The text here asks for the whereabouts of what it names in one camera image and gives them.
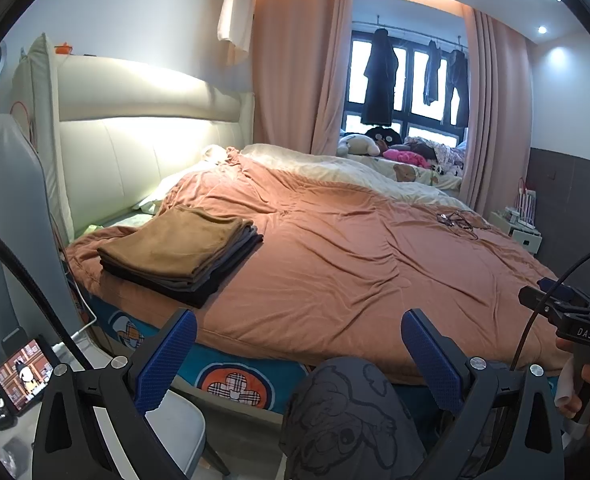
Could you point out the bear print cushion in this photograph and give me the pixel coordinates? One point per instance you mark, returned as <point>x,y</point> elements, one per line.
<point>410,172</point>

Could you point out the floral cloth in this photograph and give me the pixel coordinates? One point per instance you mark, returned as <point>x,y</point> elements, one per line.
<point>450,157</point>

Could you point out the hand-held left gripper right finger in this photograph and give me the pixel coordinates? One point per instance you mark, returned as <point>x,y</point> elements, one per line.
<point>432,360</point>

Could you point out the grey chair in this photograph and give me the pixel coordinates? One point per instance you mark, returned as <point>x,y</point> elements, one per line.
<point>10,210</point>

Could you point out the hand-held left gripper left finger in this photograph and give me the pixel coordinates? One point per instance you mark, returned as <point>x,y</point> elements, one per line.
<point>167,360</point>

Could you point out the cream duvet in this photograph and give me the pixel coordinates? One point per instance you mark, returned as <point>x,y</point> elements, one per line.
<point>325,165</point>

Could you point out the orange blanket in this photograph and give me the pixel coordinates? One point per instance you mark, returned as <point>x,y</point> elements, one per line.
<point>350,270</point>

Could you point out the black framed window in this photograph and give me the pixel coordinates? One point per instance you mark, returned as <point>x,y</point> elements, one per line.
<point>405,90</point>

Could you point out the striped paper bag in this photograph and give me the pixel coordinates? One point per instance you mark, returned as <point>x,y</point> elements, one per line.
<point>527,205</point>

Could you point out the black plush toy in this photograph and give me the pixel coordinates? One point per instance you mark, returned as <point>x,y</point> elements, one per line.
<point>384,134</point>

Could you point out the black phone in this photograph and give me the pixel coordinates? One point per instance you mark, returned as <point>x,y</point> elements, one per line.
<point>25,375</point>

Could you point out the white hanging shirt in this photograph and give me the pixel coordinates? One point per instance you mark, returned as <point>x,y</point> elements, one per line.
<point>235,15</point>

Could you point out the long dark hanging garment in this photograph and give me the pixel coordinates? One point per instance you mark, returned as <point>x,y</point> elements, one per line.
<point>457,90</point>

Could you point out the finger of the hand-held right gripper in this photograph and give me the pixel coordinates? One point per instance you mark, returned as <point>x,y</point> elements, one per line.
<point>532,296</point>

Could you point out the person's grey patterned pants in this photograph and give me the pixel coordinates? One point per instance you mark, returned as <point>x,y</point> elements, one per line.
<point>345,425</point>

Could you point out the stack of folded dark clothes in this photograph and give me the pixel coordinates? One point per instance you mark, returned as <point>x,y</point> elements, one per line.
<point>215,280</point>

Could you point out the pink plush toy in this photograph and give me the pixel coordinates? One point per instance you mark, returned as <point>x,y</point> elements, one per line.
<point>407,157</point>

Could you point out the cream plush toy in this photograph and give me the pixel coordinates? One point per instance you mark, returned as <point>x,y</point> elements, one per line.
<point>360,145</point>

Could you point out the black hanging jacket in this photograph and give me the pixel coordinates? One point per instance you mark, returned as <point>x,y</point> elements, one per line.
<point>380,80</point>

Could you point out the white pillow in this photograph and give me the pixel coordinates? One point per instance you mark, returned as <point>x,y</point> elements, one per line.
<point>175,185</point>

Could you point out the blue printed bed sheet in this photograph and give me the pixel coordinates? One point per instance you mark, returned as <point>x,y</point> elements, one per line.
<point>280,365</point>

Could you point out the pink curtain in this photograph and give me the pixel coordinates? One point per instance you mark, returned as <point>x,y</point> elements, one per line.
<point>295,70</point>
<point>495,110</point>

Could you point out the clothes rod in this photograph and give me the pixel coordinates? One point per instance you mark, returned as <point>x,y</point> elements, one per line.
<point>410,30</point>

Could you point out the white nightstand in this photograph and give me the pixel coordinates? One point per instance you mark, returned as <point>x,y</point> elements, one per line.
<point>525,242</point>

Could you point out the small dark hanging garment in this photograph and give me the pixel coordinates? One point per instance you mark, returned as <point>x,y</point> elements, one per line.
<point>434,75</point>

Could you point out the cream padded headboard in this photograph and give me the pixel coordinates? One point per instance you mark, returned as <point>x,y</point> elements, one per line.
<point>125,160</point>

